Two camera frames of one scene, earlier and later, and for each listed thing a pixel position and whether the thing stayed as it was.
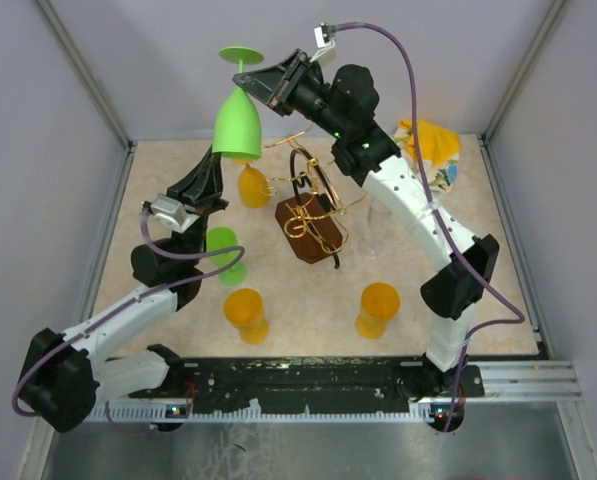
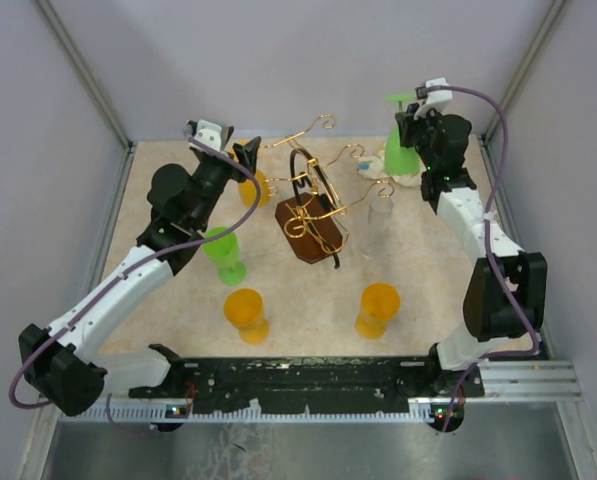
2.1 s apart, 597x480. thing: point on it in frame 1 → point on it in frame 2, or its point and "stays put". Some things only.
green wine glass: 237,131 → 400,160
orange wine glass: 243,308 stays put
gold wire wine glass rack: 313,221 stays put
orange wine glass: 253,188 stays put
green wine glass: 221,237 stays put
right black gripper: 275,86 → 404,121
